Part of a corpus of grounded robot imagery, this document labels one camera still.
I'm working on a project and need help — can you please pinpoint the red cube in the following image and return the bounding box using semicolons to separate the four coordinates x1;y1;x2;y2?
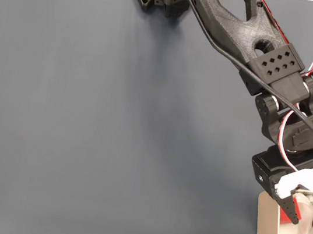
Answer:
280;197;305;228

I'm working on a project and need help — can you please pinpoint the dark grey table mat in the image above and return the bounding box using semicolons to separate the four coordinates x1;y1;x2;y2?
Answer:
0;0;313;234

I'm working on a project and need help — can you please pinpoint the white camera circuit board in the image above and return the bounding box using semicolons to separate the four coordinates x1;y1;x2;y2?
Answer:
273;151;313;204

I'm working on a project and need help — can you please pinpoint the white crumpled paper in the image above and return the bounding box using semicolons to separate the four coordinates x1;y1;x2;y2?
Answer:
279;190;313;234

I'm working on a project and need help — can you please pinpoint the thin black camera cable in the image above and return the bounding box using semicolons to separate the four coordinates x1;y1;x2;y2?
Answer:
154;0;313;154

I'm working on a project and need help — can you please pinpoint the beige rounded metal box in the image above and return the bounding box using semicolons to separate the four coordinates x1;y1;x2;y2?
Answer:
252;182;313;234

